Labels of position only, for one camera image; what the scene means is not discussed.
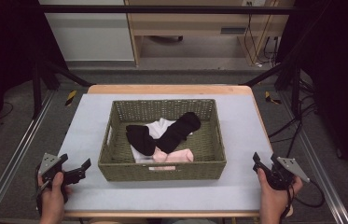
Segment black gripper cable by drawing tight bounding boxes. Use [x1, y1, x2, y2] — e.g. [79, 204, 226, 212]
[280, 177, 327, 220]

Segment black floor cables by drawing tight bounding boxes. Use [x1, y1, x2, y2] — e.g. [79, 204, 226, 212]
[267, 77, 319, 158]

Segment hanging desk cables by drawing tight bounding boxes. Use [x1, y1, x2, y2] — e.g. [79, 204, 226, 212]
[243, 1, 283, 69]

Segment yellow black floor tape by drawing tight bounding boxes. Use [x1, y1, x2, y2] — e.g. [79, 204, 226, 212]
[64, 90, 78, 107]
[264, 91, 283, 105]

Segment light wooden desk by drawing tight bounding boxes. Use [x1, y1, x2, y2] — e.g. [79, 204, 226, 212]
[124, 0, 297, 67]

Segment white sock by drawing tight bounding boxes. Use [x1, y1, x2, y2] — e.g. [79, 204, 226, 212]
[130, 117, 194, 164]

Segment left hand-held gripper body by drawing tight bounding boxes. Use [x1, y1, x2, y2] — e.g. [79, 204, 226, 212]
[37, 152, 70, 188]

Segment grey table mat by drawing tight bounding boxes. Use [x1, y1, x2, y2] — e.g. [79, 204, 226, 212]
[57, 93, 274, 213]

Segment person's right hand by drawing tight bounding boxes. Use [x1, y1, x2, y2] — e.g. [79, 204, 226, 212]
[257, 175, 304, 224]

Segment black metal frame stand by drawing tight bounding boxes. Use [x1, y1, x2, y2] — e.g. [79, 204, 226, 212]
[31, 57, 96, 120]
[239, 60, 304, 120]

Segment black metal crossbar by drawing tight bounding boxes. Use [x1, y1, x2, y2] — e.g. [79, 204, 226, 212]
[36, 4, 298, 15]

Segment black curtain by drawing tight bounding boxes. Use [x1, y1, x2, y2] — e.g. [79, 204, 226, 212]
[275, 0, 348, 181]
[0, 0, 70, 150]

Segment long black sock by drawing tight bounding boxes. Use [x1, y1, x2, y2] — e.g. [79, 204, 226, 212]
[155, 111, 202, 154]

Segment pink sock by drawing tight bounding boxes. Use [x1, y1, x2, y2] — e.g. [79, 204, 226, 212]
[152, 146, 195, 163]

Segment short black sock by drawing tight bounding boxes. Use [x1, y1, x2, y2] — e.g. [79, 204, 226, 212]
[125, 123, 158, 157]

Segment aluminium floor rail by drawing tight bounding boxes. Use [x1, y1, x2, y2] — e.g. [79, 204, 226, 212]
[0, 89, 57, 224]
[278, 91, 348, 224]

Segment white cabinet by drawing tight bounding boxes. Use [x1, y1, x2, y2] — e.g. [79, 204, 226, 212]
[37, 0, 136, 63]

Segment green woven basket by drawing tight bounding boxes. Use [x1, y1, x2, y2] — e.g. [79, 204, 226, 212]
[97, 98, 228, 183]

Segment person's left hand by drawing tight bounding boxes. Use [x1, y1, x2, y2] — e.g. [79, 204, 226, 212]
[37, 171, 74, 224]

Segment wooden table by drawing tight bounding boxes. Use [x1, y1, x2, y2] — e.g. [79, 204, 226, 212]
[63, 84, 295, 219]

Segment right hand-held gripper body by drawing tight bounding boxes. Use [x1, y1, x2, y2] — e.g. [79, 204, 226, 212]
[267, 154, 312, 191]

